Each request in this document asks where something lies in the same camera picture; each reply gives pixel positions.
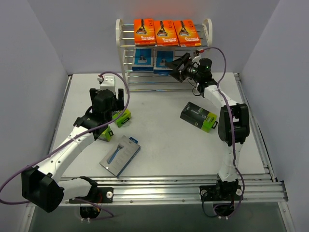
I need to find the Harry's blade cartridge pack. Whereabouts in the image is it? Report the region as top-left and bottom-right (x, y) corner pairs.
(154, 49), (174, 75)

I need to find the orange Gillette Fusion5 razor box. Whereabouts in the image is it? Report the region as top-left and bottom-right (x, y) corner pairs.
(173, 20), (201, 47)

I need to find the grey Harry's box blue razor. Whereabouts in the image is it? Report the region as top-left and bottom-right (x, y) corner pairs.
(99, 136), (140, 177)

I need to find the small orange Gillette razor box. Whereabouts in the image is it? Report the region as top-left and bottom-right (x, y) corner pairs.
(134, 18), (156, 46)

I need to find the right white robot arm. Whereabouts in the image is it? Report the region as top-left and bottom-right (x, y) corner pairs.
(165, 53), (250, 201)

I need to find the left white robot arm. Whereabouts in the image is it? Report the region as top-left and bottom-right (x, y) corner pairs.
(21, 88), (125, 213)

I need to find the white chrome-bar shelf rack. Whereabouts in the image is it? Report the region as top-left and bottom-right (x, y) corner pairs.
(115, 18), (213, 92)

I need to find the black green Gillette Labs carton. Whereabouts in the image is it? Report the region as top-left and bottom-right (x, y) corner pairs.
(98, 126), (114, 142)

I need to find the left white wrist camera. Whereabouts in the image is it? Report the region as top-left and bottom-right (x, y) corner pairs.
(97, 76), (115, 94)

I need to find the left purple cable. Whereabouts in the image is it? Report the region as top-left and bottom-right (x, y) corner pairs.
(0, 71), (131, 219)

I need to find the purple cable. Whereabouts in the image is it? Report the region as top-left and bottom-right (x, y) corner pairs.
(195, 47), (246, 218)
(0, 71), (131, 219)

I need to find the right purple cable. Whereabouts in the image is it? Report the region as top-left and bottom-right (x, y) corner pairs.
(195, 47), (246, 218)

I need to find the aluminium rail base frame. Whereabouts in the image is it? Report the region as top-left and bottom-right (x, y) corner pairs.
(26, 72), (289, 211)

